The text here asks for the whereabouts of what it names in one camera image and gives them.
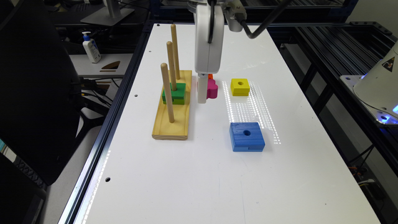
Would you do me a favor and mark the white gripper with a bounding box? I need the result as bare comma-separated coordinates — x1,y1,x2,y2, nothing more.
195,2,224,104

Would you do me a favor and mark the pink flower block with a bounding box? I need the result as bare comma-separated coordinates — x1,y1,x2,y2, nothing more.
206,79,218,99

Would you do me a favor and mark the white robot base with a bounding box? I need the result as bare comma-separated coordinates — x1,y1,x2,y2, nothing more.
340,44,397,126

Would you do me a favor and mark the green square block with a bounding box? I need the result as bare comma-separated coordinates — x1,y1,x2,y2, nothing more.
171,83,186,105

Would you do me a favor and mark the yellow square block with hole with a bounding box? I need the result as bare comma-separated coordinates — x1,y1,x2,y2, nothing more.
231,78,250,96

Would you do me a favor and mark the front wooden peg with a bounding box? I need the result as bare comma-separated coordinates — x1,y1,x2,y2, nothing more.
160,63,175,123

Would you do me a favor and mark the wooden peg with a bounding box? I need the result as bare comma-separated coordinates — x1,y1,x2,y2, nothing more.
160,63,175,123
170,24,180,80
167,41,177,91

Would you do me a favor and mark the middle wooden peg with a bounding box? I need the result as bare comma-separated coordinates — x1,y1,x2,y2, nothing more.
167,41,177,91

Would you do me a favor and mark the rear wooden peg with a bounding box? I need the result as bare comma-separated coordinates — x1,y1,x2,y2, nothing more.
170,24,180,80

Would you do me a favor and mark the wooden peg base board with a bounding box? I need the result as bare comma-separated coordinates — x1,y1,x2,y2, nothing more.
152,70,192,140

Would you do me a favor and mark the blue square block with hole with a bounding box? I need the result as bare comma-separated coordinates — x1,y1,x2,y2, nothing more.
229,123,265,152

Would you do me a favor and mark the silver monitor stand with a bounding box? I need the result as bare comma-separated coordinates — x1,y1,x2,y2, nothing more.
80,0,135,26

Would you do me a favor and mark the white lotion pump bottle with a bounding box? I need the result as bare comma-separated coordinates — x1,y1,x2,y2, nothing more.
82,31,101,63

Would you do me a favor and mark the black office chair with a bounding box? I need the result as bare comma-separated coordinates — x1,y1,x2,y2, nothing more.
1,0,108,185

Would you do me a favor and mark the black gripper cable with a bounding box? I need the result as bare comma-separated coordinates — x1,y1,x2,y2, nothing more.
239,0,293,40

